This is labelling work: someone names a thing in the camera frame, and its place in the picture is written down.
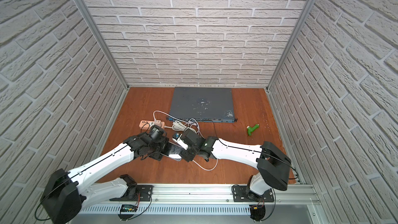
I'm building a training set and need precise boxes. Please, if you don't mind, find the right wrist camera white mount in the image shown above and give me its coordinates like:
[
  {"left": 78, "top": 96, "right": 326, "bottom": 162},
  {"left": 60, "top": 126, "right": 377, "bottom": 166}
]
[{"left": 172, "top": 133, "right": 188, "bottom": 150}]

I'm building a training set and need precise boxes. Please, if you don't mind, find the pink power strip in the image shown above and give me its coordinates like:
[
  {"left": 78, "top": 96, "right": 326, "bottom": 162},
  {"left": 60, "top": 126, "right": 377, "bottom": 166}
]
[{"left": 139, "top": 120, "right": 154, "bottom": 130}]

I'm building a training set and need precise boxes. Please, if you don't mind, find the thin white charging cable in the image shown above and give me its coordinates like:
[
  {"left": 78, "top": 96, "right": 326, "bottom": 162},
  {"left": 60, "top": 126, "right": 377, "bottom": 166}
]
[{"left": 153, "top": 110, "right": 219, "bottom": 172}]

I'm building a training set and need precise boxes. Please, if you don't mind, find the right round black controller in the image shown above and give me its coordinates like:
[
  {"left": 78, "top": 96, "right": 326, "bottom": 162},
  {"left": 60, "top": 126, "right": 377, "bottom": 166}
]
[{"left": 249, "top": 205, "right": 266, "bottom": 222}]

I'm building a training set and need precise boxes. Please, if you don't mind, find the left green controller board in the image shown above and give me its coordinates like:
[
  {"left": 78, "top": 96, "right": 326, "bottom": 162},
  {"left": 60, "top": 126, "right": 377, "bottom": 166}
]
[{"left": 120, "top": 204, "right": 139, "bottom": 215}]

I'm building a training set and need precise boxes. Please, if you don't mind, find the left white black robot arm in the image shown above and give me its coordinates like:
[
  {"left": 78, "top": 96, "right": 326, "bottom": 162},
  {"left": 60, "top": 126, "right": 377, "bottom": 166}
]
[{"left": 40, "top": 125, "right": 169, "bottom": 224}]

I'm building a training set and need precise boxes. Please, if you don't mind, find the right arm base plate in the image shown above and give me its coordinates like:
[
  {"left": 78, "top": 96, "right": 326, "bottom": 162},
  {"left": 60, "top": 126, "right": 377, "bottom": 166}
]
[{"left": 231, "top": 184, "right": 275, "bottom": 203}]

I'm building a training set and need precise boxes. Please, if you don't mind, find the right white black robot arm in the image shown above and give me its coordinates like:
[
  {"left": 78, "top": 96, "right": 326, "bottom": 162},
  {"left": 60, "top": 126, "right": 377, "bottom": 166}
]
[{"left": 173, "top": 129, "right": 292, "bottom": 196}]

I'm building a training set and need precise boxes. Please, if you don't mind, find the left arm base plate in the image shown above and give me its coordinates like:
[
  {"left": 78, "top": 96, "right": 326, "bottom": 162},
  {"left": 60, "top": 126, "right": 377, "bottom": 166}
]
[{"left": 110, "top": 185, "right": 153, "bottom": 202}]

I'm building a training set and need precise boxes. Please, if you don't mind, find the aluminium front frame rail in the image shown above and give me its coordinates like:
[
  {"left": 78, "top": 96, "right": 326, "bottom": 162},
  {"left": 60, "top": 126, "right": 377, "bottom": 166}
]
[{"left": 70, "top": 184, "right": 327, "bottom": 224}]

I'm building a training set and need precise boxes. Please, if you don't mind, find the black smartphone grey case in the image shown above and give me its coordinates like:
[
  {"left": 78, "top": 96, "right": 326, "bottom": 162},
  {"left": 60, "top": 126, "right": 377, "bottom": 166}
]
[{"left": 161, "top": 142, "right": 184, "bottom": 161}]

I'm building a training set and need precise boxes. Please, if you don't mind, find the pink charger plug adapter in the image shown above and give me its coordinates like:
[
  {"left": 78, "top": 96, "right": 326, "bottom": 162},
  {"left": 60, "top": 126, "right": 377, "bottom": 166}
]
[{"left": 153, "top": 120, "right": 165, "bottom": 128}]

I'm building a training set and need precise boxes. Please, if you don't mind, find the thick white power cord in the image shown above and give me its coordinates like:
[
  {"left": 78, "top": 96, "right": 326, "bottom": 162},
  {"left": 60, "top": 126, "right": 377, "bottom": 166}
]
[{"left": 164, "top": 120, "right": 195, "bottom": 132}]

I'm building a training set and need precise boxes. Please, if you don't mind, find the green pipe tee fitting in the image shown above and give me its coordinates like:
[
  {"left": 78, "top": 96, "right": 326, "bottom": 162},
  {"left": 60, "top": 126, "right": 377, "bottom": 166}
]
[{"left": 247, "top": 124, "right": 260, "bottom": 136}]

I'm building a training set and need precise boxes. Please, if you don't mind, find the blue grey network switch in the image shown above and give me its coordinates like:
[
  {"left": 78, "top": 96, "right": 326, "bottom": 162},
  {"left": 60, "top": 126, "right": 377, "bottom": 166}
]
[{"left": 168, "top": 87, "right": 237, "bottom": 123}]

